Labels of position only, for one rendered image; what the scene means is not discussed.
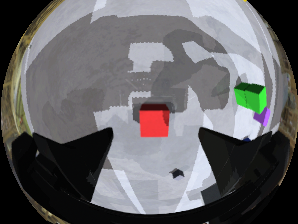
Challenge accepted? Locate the red block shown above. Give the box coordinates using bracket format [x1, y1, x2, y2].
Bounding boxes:
[140, 104, 169, 137]

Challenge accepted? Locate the purple block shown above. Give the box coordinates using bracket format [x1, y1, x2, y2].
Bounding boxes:
[253, 108, 270, 127]

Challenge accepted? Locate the green block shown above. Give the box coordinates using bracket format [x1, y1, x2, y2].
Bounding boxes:
[234, 83, 251, 108]
[245, 83, 266, 113]

